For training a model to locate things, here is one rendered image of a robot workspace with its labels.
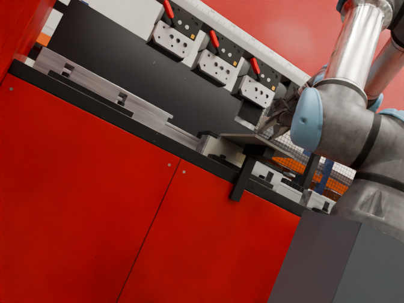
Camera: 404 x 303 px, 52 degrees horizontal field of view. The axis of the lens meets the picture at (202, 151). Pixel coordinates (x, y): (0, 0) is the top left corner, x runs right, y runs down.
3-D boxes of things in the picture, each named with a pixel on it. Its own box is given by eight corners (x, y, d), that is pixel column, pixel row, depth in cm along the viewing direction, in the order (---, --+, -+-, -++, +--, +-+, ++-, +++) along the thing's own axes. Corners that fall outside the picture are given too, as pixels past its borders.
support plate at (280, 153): (254, 136, 140) (255, 133, 140) (219, 135, 164) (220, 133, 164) (293, 159, 147) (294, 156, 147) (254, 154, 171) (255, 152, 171)
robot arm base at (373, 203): (430, 257, 72) (448, 204, 73) (362, 223, 68) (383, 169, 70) (371, 240, 86) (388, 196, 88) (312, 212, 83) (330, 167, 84)
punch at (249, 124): (235, 119, 167) (244, 98, 169) (232, 119, 169) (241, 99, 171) (254, 130, 171) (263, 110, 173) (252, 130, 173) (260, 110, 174)
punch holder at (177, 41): (151, 38, 148) (170, -1, 150) (144, 43, 156) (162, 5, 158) (186, 60, 154) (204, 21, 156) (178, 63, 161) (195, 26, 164)
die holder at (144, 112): (29, 71, 133) (42, 45, 135) (29, 74, 139) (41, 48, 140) (163, 139, 153) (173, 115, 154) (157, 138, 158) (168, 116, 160)
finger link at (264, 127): (254, 125, 160) (275, 113, 158) (258, 135, 156) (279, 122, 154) (250, 121, 158) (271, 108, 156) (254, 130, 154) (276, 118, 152)
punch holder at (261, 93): (238, 92, 164) (255, 55, 166) (228, 94, 171) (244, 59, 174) (267, 109, 169) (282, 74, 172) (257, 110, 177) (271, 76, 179)
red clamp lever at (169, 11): (168, -2, 146) (178, 25, 148) (164, 1, 149) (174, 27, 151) (163, 0, 145) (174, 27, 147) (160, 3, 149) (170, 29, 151)
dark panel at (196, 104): (27, 82, 182) (72, -4, 188) (27, 82, 184) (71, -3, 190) (231, 183, 226) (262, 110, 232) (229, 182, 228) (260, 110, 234)
